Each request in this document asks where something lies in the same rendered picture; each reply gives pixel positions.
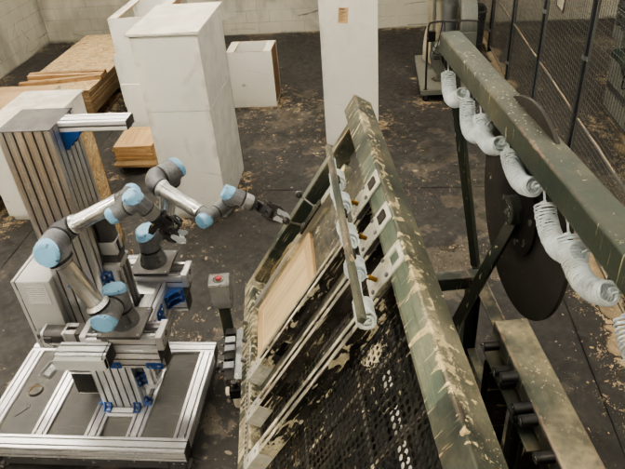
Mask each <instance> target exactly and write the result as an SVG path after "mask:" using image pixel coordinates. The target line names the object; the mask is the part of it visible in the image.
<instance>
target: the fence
mask: <svg viewBox="0 0 625 469"><path fill-rule="evenodd" d="M342 168H344V169H343V172H344V177H345V181H346V180H348V178H349V177H350V175H351V174H352V168H351V167H349V166H347V165H345V164H344V165H343V166H342ZM340 170H341V169H340ZM330 186H331V185H330ZM330 186H329V187H328V189H327V190H326V192H325V194H324V195H323V197H322V199H321V203H322V205H321V207H319V209H318V210H317V212H316V213H315V215H314V216H313V218H312V220H311V222H310V223H309V225H308V226H307V228H306V229H305V231H304V232H303V234H300V232H299V234H298V236H297V237H296V239H295V240H294V242H293V243H292V245H291V247H290V248H289V250H288V251H287V253H286V255H285V256H284V258H283V259H282V260H281V262H280V263H279V265H278V266H277V268H276V269H275V271H274V272H273V274H272V276H271V278H270V279H269V281H268V282H267V284H266V285H265V287H264V288H263V290H262V291H261V293H260V295H259V296H258V297H257V299H256V300H255V308H258V309H259V307H260V306H261V304H262V303H263V301H264V299H265V298H266V296H267V295H268V293H269V292H270V290H271V289H272V287H273V285H274V284H275V282H276V281H277V279H278V278H279V276H280V275H281V273H282V272H283V271H284V269H285V268H286V266H287V264H288V263H289V261H290V260H291V258H292V257H293V255H294V254H295V252H296V251H297V249H298V248H299V246H300V244H301V243H302V241H303V239H304V238H305V236H306V235H307V233H308V232H311V233H312V232H313V230H314V229H315V227H316V226H317V224H318V223H319V221H320V220H321V219H322V218H323V216H324V215H325V213H326V211H327V210H328V208H329V207H330V205H331V204H332V202H333V200H332V198H331V194H330V188H331V187H330Z"/></svg>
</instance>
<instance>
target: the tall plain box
mask: <svg viewBox="0 0 625 469"><path fill-rule="evenodd" d="M221 4H222V3H221V2H208V3H190V4H172V5H157V6H156V7H154V8H153V9H152V10H151V11H150V12H149V13H148V14H147V15H146V16H144V17H143V18H142V19H141V20H140V21H139V22H138V23H136V24H135V25H134V26H133V27H132V28H131V29H130V30H129V31H128V32H126V33H125V34H124V37H129V38H128V39H129V43H130V46H131V50H132V54H133V59H134V62H135V66H136V70H137V74H138V78H139V81H140V89H141V93H142V97H143V100H144V104H145V109H146V112H147V117H148V121H149V125H150V129H151V133H152V137H153V144H154V148H155V151H156V155H157V160H158V164H160V163H162V162H164V161H166V160H167V159H169V158H171V157H176V158H178V160H180V161H181V162H182V164H183V165H184V166H185V168H186V175H185V176H184V177H182V178H181V180H180V186H179V187H178V188H177V189H178V190H180V191H181V192H183V193H185V194H186V195H188V196H189V197H191V198H192V199H194V200H196V201H197V202H199V203H201V204H202V205H204V206H205V207H207V208H209V207H211V206H213V205H214V204H216V203H217V202H219V201H220V200H221V198H220V194H221V191H222V189H223V187H224V186H225V185H226V184H228V185H231V186H234V187H235V188H237V187H238V184H239V181H240V179H241V177H242V173H243V171H244V164H243V158H242V152H241V145H240V140H239V133H238V127H237V121H236V114H235V109H234V102H233V91H232V84H231V78H230V76H229V74H230V71H229V64H228V59H227V52H226V46H225V40H224V33H223V28H222V21H221V15H220V9H219V7H220V6H221Z"/></svg>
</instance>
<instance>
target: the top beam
mask: <svg viewBox="0 0 625 469"><path fill-rule="evenodd" d="M344 112H345V115H346V119H347V122H348V126H349V130H350V132H351V136H352V142H353V146H354V150H355V152H356V156H357V159H358V163H359V167H360V169H361V173H362V177H363V180H364V184H366V182H367V181H368V179H369V178H370V176H371V175H372V173H373V172H374V170H375V169H376V170H377V172H378V174H379V179H380V185H379V187H378V188H377V190H376V191H375V192H374V193H373V194H372V196H371V197H370V198H369V204H370V206H371V210H372V214H373V217H375V215H376V214H377V212H378V211H379V209H380V208H381V206H382V205H383V204H384V202H385V201H386V202H387V203H388V206H389V209H390V212H391V214H392V217H391V219H390V220H389V222H388V223H387V224H386V226H385V227H384V228H383V230H382V231H381V232H380V234H379V241H380V243H381V247H382V251H383V254H384V257H385V255H386V254H387V253H388V251H389V250H390V249H391V247H392V246H393V244H394V243H395V242H396V240H397V239H398V240H400V244H401V247H402V250H403V252H404V255H405V259H404V261H403V262H402V263H401V265H400V266H399V267H398V269H397V270H396V271H395V272H394V274H393V275H392V276H391V281H392V288H393V291H394V295H395V299H396V301H397V305H398V309H399V312H400V316H401V318H402V322H403V326H404V329H405V333H406V338H407V342H408V346H409V349H410V353H411V355H412V359H413V363H414V366H415V370H416V373H417V376H418V380H419V386H420V390H421V392H422V396H423V400H424V403H425V407H426V410H427V413H428V417H429V421H430V424H431V428H432V433H433V437H434V440H435V444H436V447H437V450H438V454H439V458H440V461H441V464H442V468H443V469H509V468H508V465H507V463H506V461H505V458H504V456H503V453H502V450H501V448H500V445H499V442H498V439H497V436H496V434H495V431H494V428H493V426H492V423H491V421H490V419H489V416H488V413H487V411H486V408H485V404H484V401H483V399H482V397H481V394H480V392H479V389H478V386H477V384H476V381H475V378H474V377H473V374H472V370H471V367H470V364H469V362H468V359H467V356H466V355H465V352H464V349H463V347H462V344H461V341H460V339H459V335H458V333H457V330H456V328H455V325H454V322H453V320H452V317H451V314H450V313H449V310H448V307H447V305H446V302H445V298H444V295H443V292H442V290H441V288H440V285H439V283H438V280H437V277H436V275H435V272H434V270H433V268H432V264H431V261H430V258H429V256H428V253H427V250H426V248H425V246H424V243H423V241H422V238H421V235H420V233H419V228H418V226H417V224H416V221H415V219H414V216H413V213H412V211H411V208H410V206H409V204H408V201H407V199H406V194H405V192H404V189H403V186H402V184H401V182H400V179H399V177H398V174H397V171H396V169H395V166H394V163H393V161H392V157H391V155H390V152H389V149H388V147H387V144H386V142H385V140H384V137H383V135H382V132H381V129H380V127H379V122H378V120H377V117H376V115H375V113H374V110H373V107H372V105H371V103H370V102H369V101H367V100H364V99H362V98H360V97H358V96H356V95H353V97H352V99H351V100H350V102H349V104H348V105H347V107H346V109H345V110H344Z"/></svg>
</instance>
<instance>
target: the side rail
mask: <svg viewBox="0 0 625 469"><path fill-rule="evenodd" d="M353 151H354V146H353V142H352V136H351V132H350V130H349V126H348V124H347V125H346V127H345V128H344V129H343V131H342V132H341V134H340V136H339V138H338V139H337V141H336V143H335V144H334V146H333V147H332V152H333V156H334V158H336V166H337V168H338V169H341V168H342V166H343V165H344V164H345V165H347V166H348V165H349V164H350V162H351V161H350V156H351V154H352V152H353ZM328 174H329V167H328V163H327V158H326V159H325V161H324V162H323V164H322V166H320V168H319V169H318V171H317V173H316V174H315V176H314V177H313V179H312V181H311V183H310V184H309V186H308V188H307V189H306V191H305V192H304V194H303V197H304V198H306V199H307V200H308V201H310V202H311V203H312V204H314V205H315V204H316V203H317V201H318V199H322V197H323V195H324V194H325V192H326V190H327V189H328V187H329V186H330V181H329V175H328ZM312 209H313V206H311V205H310V204H309V203H307V202H306V201H305V200H303V199H302V198H301V199H300V200H299V202H298V203H297V205H296V206H295V208H294V209H293V211H292V213H291V214H290V218H291V221H293V222H297V223H300V224H303V223H304V222H305V220H306V219H307V217H308V216H309V214H310V212H311V211H312ZM299 228H300V225H297V224H293V223H289V224H287V225H285V224H284V226H283V228H282V229H281V231H280V232H279V234H278V236H277V237H276V238H275V239H274V241H273V243H272V245H271V246H270V248H269V250H268V251H267V253H266V254H265V256H264V258H263V259H262V261H261V262H260V264H259V266H258V268H257V269H256V271H255V273H254V279H257V280H259V281H261V282H263V283H266V284H267V282H268V281H269V279H270V278H271V276H272V274H273V272H274V271H275V269H276V268H277V266H278V265H279V263H280V262H281V260H282V259H283V258H284V256H285V255H286V253H287V251H288V250H289V248H290V247H291V243H292V242H293V240H294V239H295V237H296V236H297V235H298V234H299Z"/></svg>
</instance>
